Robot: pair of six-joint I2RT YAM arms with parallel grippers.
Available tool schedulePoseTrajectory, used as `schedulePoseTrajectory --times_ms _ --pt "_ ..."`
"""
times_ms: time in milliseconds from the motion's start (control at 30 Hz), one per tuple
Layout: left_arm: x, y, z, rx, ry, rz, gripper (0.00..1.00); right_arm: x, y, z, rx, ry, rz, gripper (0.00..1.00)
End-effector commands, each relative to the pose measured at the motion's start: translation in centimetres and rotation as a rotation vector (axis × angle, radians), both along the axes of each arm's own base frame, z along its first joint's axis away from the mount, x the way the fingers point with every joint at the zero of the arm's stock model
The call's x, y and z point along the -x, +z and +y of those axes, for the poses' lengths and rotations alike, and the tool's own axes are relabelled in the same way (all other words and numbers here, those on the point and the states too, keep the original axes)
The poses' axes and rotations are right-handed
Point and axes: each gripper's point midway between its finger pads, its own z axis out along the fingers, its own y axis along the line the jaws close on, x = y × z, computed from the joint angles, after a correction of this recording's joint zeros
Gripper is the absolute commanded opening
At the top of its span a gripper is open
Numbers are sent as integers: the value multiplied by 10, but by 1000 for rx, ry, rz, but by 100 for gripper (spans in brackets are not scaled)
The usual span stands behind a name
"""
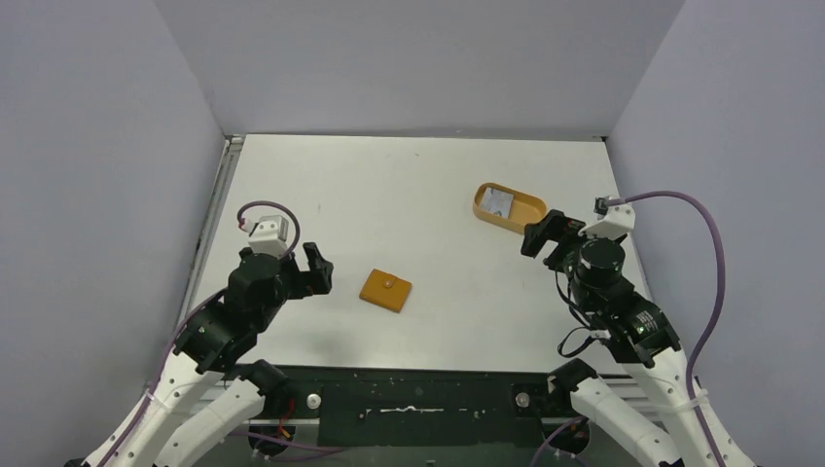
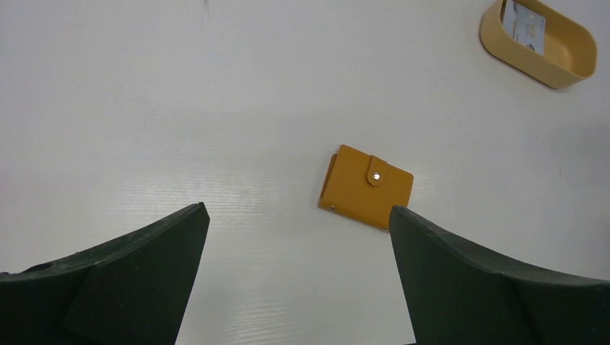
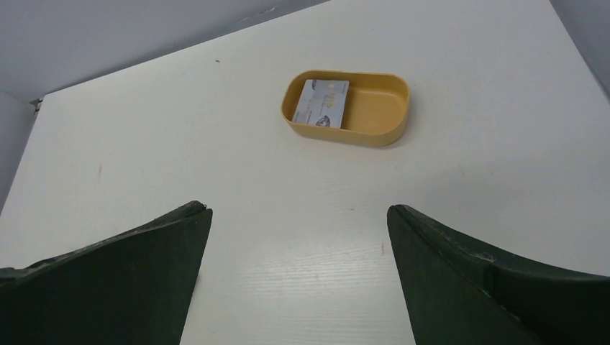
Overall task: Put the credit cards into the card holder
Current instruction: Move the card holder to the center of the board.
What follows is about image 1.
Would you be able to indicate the silver credit card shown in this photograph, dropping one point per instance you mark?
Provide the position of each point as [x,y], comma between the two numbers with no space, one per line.
[497,202]

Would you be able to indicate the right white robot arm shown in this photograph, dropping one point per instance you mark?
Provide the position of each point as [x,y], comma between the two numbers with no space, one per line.
[640,339]

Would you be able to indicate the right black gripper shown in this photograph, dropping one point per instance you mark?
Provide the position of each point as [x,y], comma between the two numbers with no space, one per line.
[557,241]

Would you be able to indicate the yellow leather card holder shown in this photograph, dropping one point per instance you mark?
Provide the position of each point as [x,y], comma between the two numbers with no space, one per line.
[385,290]

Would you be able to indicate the orange oval tray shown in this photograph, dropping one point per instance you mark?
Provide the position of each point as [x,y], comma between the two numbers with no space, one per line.
[526,209]

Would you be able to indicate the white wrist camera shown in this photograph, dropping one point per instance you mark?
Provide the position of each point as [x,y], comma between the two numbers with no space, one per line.
[612,222]
[269,236]

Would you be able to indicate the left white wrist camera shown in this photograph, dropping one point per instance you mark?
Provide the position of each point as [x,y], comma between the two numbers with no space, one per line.
[269,236]

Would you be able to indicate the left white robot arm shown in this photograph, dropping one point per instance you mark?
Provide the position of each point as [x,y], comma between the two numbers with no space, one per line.
[201,392]

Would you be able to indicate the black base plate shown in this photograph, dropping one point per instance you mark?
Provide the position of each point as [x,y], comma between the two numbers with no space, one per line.
[355,407]

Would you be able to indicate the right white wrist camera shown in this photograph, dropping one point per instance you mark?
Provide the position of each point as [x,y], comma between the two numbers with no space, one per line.
[612,222]

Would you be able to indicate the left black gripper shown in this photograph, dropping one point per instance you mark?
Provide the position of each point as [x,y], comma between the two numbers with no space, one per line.
[320,269]

